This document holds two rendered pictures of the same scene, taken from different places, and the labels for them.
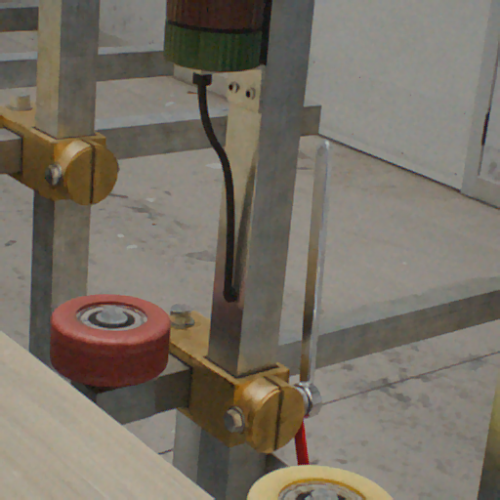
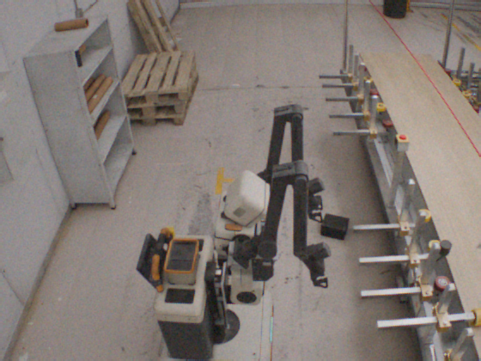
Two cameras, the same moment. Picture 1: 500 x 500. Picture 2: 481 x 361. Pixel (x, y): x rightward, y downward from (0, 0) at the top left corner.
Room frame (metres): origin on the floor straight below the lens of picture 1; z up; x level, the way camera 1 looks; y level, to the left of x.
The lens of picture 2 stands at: (2.31, 0.29, 2.58)
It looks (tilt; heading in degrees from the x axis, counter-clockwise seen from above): 38 degrees down; 226
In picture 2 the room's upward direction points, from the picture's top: 4 degrees counter-clockwise
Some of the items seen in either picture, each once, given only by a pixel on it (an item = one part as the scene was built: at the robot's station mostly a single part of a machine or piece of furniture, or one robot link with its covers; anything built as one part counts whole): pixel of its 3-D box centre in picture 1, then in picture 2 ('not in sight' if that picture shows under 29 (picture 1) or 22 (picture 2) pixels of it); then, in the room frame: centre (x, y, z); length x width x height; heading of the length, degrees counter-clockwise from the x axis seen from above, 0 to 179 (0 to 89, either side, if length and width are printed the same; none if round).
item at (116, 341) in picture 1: (107, 386); (440, 288); (0.78, 0.09, 0.85); 0.08 x 0.08 x 0.11
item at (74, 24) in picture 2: not in sight; (71, 24); (0.74, -3.21, 1.59); 0.30 x 0.08 x 0.08; 130
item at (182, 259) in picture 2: not in sight; (183, 261); (1.45, -1.04, 0.87); 0.23 x 0.15 x 0.11; 39
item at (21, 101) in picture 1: (20, 101); not in sight; (1.05, 0.21, 0.98); 0.02 x 0.02 x 0.01
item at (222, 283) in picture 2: not in sight; (240, 278); (1.23, -0.86, 0.68); 0.28 x 0.27 x 0.25; 39
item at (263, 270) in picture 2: not in sight; (261, 246); (1.20, -0.73, 0.99); 0.28 x 0.16 x 0.22; 39
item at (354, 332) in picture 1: (321, 343); (403, 292); (0.91, -0.06, 0.84); 0.43 x 0.03 x 0.04; 130
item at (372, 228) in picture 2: not in sight; (389, 228); (0.51, -0.36, 0.80); 0.43 x 0.03 x 0.04; 130
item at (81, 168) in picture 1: (49, 152); (440, 317); (1.01, 0.18, 0.95); 0.14 x 0.06 x 0.05; 40
